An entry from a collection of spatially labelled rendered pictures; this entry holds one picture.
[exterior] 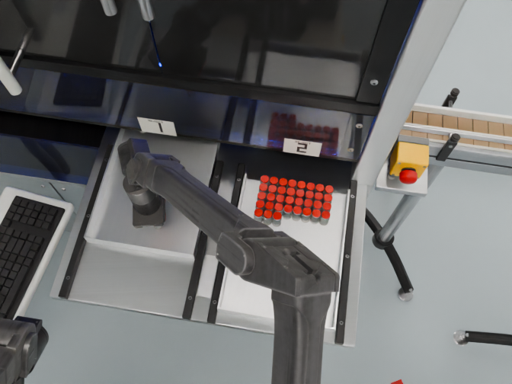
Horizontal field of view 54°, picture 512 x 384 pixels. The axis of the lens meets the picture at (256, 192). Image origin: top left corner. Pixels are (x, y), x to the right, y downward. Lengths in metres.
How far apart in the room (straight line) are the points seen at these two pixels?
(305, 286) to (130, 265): 0.68
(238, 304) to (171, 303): 0.15
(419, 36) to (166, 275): 0.74
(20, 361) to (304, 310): 0.37
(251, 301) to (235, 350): 0.88
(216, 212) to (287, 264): 0.18
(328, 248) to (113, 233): 0.52
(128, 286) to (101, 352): 0.93
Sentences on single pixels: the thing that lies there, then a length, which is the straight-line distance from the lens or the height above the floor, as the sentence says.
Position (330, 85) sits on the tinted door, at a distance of 0.99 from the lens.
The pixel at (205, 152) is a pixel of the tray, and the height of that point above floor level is 0.88.
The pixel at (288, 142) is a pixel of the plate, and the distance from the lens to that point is 1.15.
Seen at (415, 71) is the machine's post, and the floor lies 1.33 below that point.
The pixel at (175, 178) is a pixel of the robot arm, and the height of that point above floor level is 1.25.
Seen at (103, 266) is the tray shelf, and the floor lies 0.88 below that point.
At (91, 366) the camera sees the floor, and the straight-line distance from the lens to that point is 2.12.
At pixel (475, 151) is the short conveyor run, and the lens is 1.37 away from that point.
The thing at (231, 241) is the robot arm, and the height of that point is 1.39.
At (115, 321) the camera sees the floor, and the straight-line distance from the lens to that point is 2.13.
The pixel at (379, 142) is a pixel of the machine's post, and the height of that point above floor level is 1.09.
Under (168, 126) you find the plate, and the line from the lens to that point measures 1.19.
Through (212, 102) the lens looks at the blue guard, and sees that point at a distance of 1.07.
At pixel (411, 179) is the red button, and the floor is 1.01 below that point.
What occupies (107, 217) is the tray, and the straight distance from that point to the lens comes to 1.28.
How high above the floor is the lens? 2.02
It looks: 65 degrees down
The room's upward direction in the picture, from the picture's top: 1 degrees clockwise
